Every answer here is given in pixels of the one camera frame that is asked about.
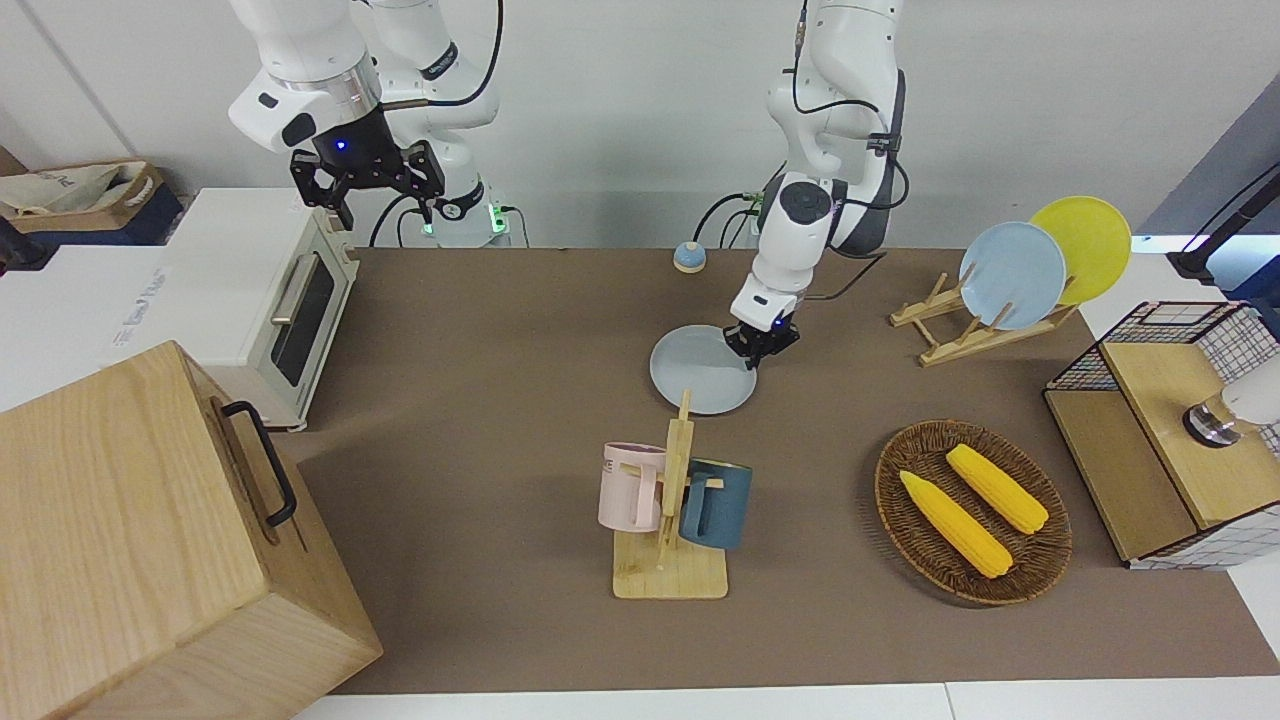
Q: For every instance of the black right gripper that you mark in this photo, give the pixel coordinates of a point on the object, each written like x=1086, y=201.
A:
x=365, y=160

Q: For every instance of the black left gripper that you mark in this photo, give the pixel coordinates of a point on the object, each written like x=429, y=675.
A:
x=765, y=333

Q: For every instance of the gray round plate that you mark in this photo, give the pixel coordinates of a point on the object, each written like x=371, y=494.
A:
x=695, y=375

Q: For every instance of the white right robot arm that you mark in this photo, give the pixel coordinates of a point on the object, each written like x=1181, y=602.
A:
x=310, y=60

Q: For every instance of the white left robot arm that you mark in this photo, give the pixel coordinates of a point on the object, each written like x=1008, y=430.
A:
x=800, y=230

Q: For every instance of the wooden plate rack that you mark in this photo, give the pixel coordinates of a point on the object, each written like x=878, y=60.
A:
x=960, y=340

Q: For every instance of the light blue plate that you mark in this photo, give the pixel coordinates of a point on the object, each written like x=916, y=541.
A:
x=1012, y=275

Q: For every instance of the yellow round plate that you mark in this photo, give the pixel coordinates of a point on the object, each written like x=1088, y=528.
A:
x=1095, y=240

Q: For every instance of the small blue knob timer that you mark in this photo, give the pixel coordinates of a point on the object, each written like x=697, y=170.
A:
x=689, y=258

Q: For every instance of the dark teal mug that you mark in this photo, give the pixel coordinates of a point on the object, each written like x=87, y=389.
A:
x=720, y=505

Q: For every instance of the cream toaster oven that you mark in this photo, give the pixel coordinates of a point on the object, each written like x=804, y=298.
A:
x=240, y=280

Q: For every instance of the pink mug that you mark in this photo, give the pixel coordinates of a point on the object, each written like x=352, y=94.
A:
x=625, y=490

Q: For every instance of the round wicker basket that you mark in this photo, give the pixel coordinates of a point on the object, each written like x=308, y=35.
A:
x=900, y=520

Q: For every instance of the wooden mug tree stand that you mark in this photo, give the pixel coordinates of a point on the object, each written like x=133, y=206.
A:
x=670, y=575

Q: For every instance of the yellow corn cob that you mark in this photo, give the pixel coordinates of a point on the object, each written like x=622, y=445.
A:
x=955, y=525
x=1000, y=490

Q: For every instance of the brown box with white bag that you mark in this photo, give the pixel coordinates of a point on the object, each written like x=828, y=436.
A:
x=90, y=195

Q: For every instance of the white printed box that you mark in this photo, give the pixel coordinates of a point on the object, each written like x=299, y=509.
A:
x=60, y=320

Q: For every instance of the wooden cabinet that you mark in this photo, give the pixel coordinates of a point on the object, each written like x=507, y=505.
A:
x=120, y=540

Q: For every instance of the black pole stand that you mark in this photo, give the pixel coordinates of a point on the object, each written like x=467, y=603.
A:
x=1225, y=225

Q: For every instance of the white cylinder with metal base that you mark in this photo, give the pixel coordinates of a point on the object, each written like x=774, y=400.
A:
x=1250, y=400

